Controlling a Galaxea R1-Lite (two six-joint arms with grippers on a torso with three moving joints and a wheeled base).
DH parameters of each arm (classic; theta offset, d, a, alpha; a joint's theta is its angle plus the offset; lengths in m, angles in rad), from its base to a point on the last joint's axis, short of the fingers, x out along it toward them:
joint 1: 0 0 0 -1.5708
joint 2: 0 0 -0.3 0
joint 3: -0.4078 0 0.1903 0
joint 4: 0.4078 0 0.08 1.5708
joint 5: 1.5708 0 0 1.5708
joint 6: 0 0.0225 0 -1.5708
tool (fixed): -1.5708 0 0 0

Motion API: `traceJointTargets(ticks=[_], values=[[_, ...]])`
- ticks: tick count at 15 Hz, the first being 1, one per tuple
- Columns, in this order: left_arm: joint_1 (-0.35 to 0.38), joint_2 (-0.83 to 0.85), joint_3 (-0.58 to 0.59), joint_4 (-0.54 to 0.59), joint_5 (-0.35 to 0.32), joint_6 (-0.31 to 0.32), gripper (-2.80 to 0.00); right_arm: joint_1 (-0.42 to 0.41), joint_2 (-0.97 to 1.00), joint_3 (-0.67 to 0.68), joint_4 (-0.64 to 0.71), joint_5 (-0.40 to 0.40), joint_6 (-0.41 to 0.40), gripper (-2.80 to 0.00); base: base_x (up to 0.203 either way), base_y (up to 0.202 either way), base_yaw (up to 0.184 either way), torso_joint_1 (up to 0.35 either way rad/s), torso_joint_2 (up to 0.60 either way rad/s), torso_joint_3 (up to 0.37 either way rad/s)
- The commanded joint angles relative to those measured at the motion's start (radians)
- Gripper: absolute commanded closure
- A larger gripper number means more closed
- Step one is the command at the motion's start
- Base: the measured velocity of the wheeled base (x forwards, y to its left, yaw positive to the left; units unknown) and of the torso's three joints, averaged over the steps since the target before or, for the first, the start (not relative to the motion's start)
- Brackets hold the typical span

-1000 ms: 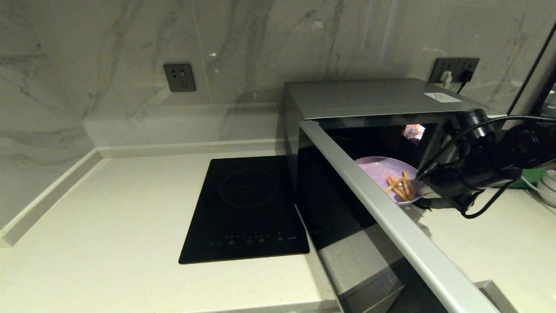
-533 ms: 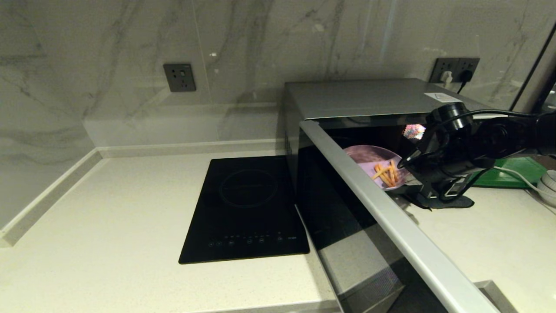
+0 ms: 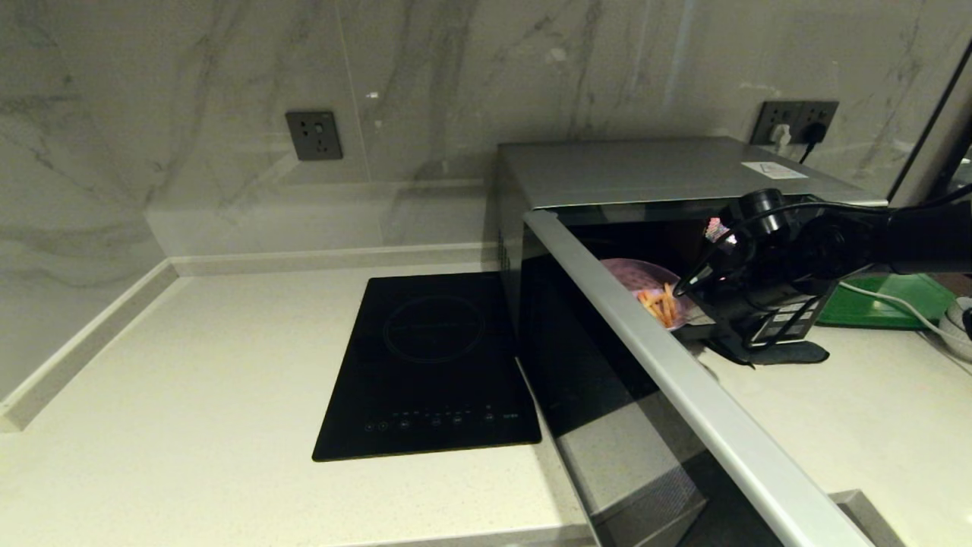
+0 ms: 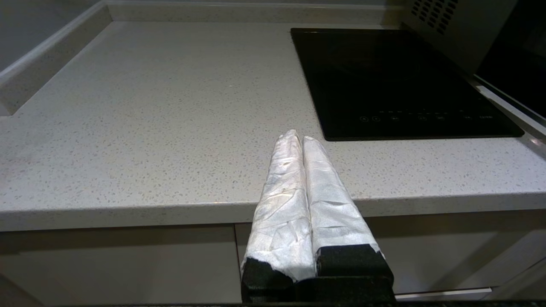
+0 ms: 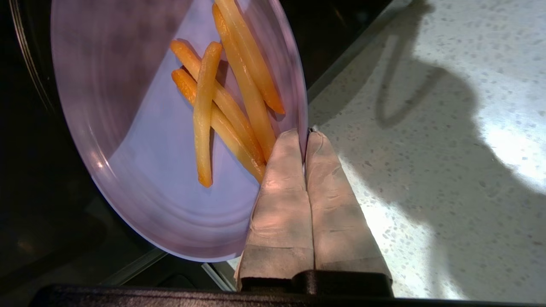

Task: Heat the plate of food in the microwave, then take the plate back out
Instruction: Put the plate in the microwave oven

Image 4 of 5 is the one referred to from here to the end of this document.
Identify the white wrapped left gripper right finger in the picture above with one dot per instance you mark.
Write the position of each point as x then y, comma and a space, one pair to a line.
332, 209

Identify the black induction cooktop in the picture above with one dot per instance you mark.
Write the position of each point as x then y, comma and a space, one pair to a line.
392, 85

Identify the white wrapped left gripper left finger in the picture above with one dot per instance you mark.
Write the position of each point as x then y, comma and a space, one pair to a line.
281, 213

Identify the grey cabinet drawer front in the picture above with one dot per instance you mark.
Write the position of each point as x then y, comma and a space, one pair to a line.
448, 251
119, 268

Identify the black glass microwave door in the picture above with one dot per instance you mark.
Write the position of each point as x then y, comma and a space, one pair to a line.
520, 64

